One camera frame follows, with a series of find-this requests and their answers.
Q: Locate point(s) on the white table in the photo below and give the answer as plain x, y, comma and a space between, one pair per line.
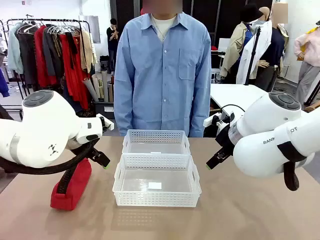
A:
237, 92

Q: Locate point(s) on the white perforated plastic basket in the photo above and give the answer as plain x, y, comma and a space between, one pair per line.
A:
155, 137
155, 198

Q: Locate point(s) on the mannequin with navy top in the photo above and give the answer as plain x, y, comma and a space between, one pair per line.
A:
278, 45

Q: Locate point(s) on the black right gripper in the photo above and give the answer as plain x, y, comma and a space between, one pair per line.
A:
225, 138

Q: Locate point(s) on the black tripod pole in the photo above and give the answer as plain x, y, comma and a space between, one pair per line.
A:
253, 50

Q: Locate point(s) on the black metal clothes rack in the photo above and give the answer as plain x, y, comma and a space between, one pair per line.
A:
37, 20

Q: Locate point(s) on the grey storage bin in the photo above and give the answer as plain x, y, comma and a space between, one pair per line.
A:
100, 115

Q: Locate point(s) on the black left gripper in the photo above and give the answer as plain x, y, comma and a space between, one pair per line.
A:
83, 145

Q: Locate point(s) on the dark grey coat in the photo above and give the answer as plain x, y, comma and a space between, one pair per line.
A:
27, 57

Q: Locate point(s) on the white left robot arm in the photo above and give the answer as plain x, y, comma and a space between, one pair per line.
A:
45, 130

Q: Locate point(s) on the mannequin with white shirt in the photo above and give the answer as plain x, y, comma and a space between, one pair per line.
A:
260, 42

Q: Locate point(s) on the person in pink top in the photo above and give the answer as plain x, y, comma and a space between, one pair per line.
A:
310, 45

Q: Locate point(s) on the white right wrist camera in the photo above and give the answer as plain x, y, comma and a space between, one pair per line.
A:
208, 121

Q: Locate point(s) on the person in black clothes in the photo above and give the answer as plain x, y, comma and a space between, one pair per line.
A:
112, 40

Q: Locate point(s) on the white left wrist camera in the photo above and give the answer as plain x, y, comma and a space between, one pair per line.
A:
107, 122

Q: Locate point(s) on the mannequin with beige coat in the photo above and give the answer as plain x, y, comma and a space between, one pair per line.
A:
235, 45

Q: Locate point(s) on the small red item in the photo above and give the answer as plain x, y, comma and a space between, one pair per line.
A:
214, 47

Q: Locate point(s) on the person's right forearm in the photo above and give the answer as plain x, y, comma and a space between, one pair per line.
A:
122, 110

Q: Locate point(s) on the white chair back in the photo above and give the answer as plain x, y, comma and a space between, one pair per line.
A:
225, 45

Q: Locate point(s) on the red jacket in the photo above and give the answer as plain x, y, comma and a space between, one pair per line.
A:
41, 62

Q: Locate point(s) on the light blue jacket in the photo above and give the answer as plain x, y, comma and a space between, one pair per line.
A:
13, 50

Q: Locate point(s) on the red dress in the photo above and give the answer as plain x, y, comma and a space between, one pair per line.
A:
75, 80

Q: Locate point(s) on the grey paper roll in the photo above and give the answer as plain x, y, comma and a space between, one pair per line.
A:
90, 90

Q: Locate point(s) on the red pouch with black zipper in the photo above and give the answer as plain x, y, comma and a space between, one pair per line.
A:
80, 180

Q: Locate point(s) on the beige paper roll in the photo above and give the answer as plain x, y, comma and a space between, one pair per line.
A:
96, 86

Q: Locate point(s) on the white cardboard tube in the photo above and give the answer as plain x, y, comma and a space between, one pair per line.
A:
105, 85

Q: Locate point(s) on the person's left forearm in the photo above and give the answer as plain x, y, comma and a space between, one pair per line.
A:
201, 112

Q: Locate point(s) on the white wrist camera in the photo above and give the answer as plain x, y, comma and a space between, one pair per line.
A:
208, 121
107, 122

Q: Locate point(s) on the black scarf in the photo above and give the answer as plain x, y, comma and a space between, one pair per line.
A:
72, 50

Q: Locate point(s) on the charcoal jacket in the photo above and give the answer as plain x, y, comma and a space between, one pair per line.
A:
51, 55

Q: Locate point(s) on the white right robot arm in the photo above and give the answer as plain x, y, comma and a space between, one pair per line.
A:
262, 155

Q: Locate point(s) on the person in blue shirt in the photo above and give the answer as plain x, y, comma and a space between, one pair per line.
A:
162, 87

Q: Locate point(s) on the beige garment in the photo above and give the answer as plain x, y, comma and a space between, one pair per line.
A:
86, 52

